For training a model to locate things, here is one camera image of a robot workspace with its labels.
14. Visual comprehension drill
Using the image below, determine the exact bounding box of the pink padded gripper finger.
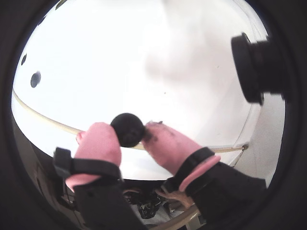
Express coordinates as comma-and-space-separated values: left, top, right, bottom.
53, 122, 149, 230
143, 121, 267, 223

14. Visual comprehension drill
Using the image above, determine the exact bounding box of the black camera module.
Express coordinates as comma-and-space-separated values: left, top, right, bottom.
230, 32, 286, 105

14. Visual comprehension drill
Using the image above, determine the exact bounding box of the curved wooden stick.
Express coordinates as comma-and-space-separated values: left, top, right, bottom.
11, 92, 250, 154

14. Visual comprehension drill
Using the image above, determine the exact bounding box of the black cable tangle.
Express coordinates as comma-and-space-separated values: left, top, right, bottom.
129, 191, 168, 219

